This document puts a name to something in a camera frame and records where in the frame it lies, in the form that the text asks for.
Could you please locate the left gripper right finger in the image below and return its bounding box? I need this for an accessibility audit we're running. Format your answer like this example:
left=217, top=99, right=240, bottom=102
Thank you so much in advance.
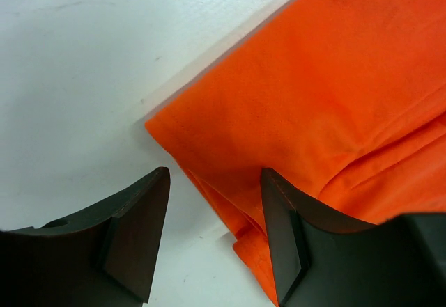
left=261, top=168, right=445, bottom=306

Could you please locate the orange t shirt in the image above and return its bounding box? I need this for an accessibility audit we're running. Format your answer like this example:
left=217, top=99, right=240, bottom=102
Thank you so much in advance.
left=146, top=0, right=445, bottom=301

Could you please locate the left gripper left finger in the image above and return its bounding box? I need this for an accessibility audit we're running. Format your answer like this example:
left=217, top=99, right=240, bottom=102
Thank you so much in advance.
left=1, top=167, right=170, bottom=306

